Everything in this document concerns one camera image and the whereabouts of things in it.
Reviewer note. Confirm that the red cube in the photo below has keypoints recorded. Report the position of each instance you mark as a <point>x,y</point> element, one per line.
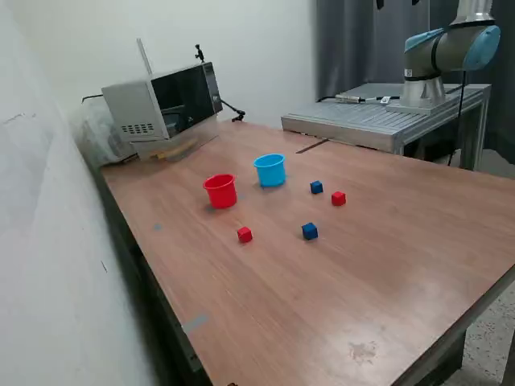
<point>244,235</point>
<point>339,199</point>

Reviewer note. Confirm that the blue cube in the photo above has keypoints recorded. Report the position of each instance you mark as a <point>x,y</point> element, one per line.
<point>310,232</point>
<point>316,187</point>

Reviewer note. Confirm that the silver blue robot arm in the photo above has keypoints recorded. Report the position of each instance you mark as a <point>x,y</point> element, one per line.
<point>450,48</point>

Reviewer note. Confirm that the blue plastic cup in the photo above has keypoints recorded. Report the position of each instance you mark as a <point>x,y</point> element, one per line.
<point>270,177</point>

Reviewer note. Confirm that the red plastic cup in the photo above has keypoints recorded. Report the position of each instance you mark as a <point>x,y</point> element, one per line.
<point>220,199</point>

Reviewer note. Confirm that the dark thin strip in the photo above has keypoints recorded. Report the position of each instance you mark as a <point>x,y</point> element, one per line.
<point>311,146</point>

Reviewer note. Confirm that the clear plastic box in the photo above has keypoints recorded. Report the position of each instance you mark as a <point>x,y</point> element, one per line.
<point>201,132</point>

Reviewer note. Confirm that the wooden sticks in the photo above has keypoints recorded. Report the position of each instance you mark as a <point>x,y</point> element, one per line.
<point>177,149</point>

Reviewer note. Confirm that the aluminum robot mounting table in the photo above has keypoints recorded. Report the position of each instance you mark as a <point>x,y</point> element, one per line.
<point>362,116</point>

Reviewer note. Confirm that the silver cylinder device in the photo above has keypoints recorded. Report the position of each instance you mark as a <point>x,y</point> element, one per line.
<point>350,98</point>

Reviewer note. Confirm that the silver microwave oven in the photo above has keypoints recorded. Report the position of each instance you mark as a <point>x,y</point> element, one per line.
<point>133,104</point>

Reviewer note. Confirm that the translucent plastic bag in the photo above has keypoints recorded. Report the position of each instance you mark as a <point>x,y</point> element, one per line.
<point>96,136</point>

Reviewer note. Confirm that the thin metal rod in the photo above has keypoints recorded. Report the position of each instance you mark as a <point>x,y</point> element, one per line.
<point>145,58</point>

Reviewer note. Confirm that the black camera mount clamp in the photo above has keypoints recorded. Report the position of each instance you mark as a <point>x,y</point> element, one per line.
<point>199,54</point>

